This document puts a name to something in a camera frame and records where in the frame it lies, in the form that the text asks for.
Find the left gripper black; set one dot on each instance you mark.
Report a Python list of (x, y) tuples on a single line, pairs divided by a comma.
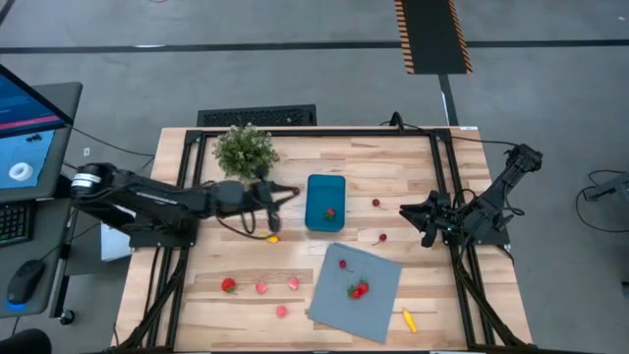
[(260, 196)]

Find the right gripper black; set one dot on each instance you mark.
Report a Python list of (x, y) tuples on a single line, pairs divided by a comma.
[(440, 214)]

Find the yellow toy banana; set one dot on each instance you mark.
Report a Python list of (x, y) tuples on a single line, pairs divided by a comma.
[(409, 322), (272, 239)]

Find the red toy strawberry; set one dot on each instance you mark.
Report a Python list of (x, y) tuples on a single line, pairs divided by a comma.
[(355, 293), (330, 213), (228, 284), (363, 287)]

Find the pink toy peach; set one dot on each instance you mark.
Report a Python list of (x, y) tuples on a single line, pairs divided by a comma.
[(294, 283), (261, 288), (281, 311)]

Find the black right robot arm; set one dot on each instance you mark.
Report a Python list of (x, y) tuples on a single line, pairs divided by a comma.
[(501, 187)]

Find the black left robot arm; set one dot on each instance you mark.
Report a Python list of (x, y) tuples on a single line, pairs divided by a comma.
[(147, 196)]

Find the blue plastic tupperware container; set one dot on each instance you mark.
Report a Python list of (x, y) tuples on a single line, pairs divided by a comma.
[(319, 196)]

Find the green potted plant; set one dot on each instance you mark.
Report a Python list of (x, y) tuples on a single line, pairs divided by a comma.
[(243, 152)]

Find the black floor grate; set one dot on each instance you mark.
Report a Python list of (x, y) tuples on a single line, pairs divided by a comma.
[(255, 116)]

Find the grey cloth mat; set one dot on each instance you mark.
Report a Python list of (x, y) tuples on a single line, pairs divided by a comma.
[(334, 305)]

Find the white box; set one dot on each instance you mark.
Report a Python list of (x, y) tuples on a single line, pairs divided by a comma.
[(113, 246)]

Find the black orange-striped floor mat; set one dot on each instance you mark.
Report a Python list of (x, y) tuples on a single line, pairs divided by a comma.
[(432, 34)]

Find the grey floor device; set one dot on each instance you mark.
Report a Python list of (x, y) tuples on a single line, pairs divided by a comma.
[(614, 187)]

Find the grey desk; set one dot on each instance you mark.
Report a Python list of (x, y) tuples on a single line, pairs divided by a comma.
[(54, 255)]

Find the black desk stand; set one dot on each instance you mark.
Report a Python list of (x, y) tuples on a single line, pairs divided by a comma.
[(66, 317)]

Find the computer monitor blue screen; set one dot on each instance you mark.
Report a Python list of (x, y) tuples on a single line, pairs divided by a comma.
[(24, 147)]

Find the black computer keyboard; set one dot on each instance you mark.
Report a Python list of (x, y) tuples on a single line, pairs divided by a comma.
[(12, 223)]

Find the black computer mouse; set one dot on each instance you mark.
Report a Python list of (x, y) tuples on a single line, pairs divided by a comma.
[(24, 282)]

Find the person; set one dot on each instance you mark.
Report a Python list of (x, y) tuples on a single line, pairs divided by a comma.
[(24, 343)]

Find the black aluminium table frame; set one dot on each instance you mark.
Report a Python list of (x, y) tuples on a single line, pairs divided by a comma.
[(319, 133)]

